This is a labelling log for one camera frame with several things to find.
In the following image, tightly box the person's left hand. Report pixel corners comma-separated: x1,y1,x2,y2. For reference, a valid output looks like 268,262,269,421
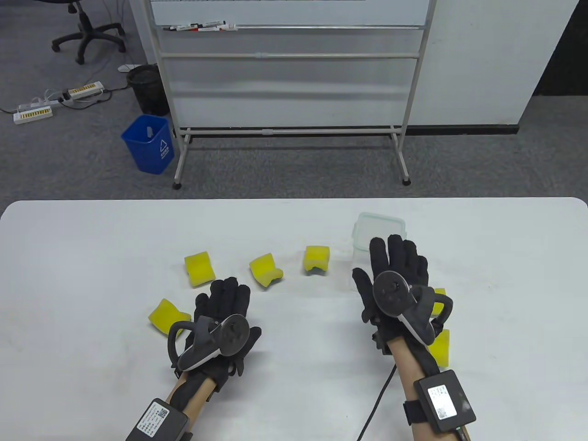
184,277,262,391

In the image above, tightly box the person's right hand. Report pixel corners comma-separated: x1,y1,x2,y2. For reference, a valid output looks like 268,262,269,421
352,234,430,355

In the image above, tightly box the clear plastic container lid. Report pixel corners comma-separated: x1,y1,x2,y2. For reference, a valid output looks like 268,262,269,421
353,212,407,265

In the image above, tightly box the person's left forearm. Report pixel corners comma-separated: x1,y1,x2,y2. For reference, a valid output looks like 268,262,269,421
161,370,220,441

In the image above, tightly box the person's right forearm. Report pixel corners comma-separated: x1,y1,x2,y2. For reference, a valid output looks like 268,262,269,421
389,339,471,441

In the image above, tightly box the black white VR controller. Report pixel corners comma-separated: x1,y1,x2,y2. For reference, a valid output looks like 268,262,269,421
167,314,252,373
372,270,454,347

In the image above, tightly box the black wrist sensor box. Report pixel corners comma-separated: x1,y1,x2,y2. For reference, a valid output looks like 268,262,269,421
125,398,190,441
413,369,477,433

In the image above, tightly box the blue trash bin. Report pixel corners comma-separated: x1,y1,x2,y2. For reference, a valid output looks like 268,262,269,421
121,114,175,175

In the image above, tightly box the black mesh wastebasket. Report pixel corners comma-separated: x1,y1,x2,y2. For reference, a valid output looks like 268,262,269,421
126,64,170,117

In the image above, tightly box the white power strip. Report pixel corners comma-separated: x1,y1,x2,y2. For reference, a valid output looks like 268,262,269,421
62,81,105,102
13,103,55,125

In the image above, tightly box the white rolling whiteboard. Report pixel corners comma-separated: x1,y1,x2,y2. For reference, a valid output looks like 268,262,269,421
130,0,439,190

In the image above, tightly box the black office chair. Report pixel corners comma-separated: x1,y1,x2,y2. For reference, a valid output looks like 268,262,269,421
51,0,127,65

